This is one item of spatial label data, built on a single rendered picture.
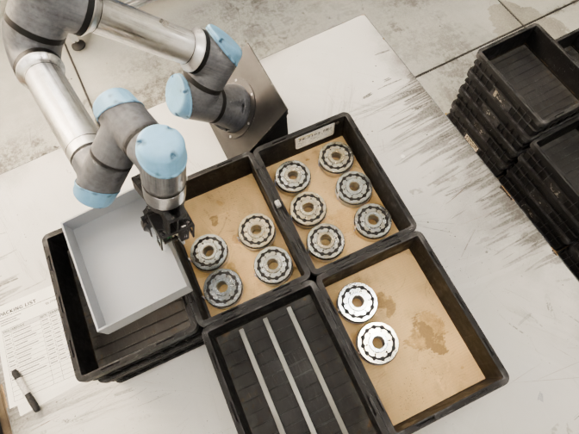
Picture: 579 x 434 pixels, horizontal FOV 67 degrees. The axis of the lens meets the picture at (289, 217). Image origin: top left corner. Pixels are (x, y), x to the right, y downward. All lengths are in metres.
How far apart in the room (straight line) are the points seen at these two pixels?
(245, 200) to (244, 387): 0.51
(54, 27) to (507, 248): 1.31
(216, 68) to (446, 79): 1.68
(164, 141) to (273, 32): 2.15
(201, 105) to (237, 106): 0.14
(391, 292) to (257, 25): 2.03
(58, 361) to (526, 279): 1.38
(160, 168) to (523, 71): 1.71
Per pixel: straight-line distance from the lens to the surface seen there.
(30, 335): 1.52
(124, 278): 1.05
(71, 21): 1.07
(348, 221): 1.24
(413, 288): 1.21
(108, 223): 1.11
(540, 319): 1.46
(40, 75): 1.03
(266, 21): 2.87
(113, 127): 0.77
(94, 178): 0.84
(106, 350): 1.27
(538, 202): 2.10
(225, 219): 1.26
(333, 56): 1.73
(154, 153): 0.69
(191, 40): 1.20
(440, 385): 1.20
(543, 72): 2.17
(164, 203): 0.78
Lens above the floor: 1.98
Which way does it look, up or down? 68 degrees down
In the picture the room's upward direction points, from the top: 6 degrees counter-clockwise
